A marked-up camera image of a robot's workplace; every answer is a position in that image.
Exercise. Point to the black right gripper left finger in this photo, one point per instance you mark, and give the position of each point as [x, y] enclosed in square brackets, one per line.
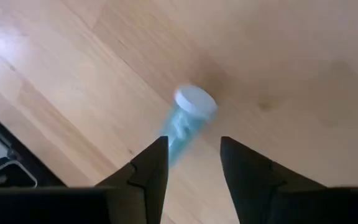
[148, 186]

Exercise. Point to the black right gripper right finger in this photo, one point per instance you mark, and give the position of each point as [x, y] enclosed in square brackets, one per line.
[247, 180]

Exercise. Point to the teal pill bottle white cap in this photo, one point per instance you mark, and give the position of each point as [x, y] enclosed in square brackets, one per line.
[194, 101]

